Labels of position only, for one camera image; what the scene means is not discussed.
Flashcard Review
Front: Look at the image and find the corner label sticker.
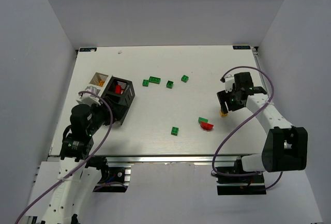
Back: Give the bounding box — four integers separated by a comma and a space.
79, 47, 97, 52
232, 45, 251, 50

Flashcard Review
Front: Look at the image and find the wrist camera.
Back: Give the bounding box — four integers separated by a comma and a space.
220, 74, 235, 93
76, 86, 101, 106

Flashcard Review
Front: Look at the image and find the yellow flower lego piece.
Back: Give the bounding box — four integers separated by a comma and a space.
98, 80, 105, 87

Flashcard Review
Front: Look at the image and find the dark green lego brick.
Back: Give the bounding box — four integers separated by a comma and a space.
166, 81, 174, 89

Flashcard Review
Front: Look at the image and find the black slotted container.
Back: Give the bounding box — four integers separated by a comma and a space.
101, 76, 135, 125

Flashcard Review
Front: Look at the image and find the right corner label sticker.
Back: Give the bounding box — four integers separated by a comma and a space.
232, 45, 251, 50

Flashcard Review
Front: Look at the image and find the red curved lego brick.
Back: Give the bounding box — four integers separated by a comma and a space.
200, 122, 214, 130

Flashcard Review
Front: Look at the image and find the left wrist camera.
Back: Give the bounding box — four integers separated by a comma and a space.
76, 86, 101, 106

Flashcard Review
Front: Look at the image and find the red arched lego brick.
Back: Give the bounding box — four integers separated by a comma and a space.
114, 85, 122, 95

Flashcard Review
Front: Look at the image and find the yellow square lego brick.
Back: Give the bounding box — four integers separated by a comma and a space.
220, 110, 228, 117

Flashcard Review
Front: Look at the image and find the left corner label sticker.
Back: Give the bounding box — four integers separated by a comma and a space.
79, 47, 97, 52

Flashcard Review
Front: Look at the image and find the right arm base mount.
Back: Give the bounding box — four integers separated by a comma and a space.
210, 157, 266, 196

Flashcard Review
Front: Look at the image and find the green lego brick lower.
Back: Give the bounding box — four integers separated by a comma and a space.
171, 127, 179, 136

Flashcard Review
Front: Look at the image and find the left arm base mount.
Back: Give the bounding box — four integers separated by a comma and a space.
85, 156, 129, 193

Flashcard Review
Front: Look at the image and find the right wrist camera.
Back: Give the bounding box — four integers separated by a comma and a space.
220, 74, 235, 93

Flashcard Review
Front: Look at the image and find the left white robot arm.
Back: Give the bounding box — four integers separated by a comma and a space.
41, 97, 115, 223

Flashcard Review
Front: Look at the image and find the white slotted container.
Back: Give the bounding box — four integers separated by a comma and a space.
85, 72, 111, 96

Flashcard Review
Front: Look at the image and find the green lego brick upper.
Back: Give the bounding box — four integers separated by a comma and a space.
181, 75, 189, 83

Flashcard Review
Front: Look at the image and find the green long lego brick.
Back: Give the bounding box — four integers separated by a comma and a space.
149, 76, 161, 84

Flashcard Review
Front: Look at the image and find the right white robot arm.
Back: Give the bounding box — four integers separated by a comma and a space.
217, 72, 308, 173

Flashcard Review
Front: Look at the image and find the green slope lego brick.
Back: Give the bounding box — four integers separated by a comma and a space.
198, 117, 208, 124

